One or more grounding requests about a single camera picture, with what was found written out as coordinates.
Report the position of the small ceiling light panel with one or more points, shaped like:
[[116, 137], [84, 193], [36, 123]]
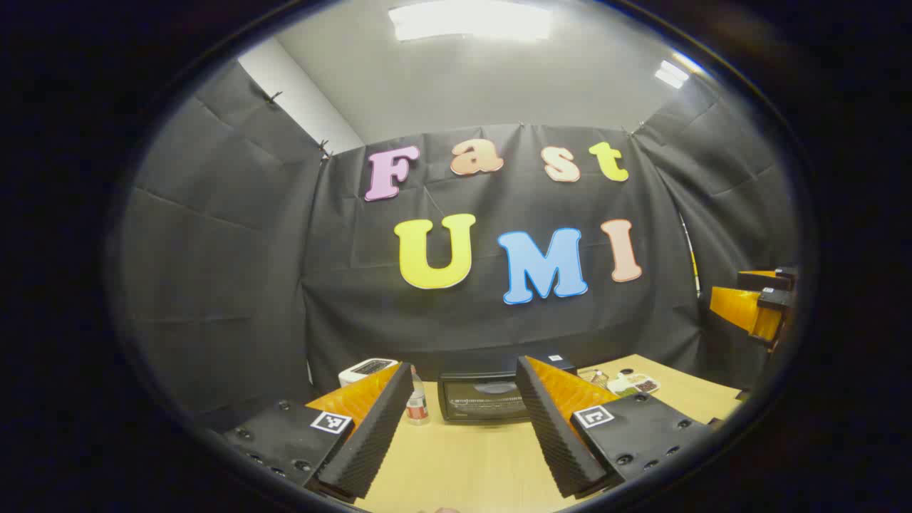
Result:
[[672, 73]]

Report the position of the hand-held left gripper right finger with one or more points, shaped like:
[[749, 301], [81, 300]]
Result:
[[559, 442]]

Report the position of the large ceiling light panel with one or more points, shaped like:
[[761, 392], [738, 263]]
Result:
[[470, 20]]

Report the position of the white toaster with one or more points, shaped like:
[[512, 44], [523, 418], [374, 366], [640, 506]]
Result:
[[363, 370]]

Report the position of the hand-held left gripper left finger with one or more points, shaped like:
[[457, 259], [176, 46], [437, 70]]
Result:
[[370, 442]]

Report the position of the white divided dish with beans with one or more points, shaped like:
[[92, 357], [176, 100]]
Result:
[[638, 385]]

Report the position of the clear plastic water bottle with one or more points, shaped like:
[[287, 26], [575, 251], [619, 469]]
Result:
[[417, 406]]

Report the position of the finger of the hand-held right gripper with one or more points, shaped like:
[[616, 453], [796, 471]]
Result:
[[766, 278], [741, 306]]

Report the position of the black backdrop cloth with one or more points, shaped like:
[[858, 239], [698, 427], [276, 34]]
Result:
[[285, 285]]

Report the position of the black electric oven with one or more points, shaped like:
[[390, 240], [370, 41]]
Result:
[[477, 402]]

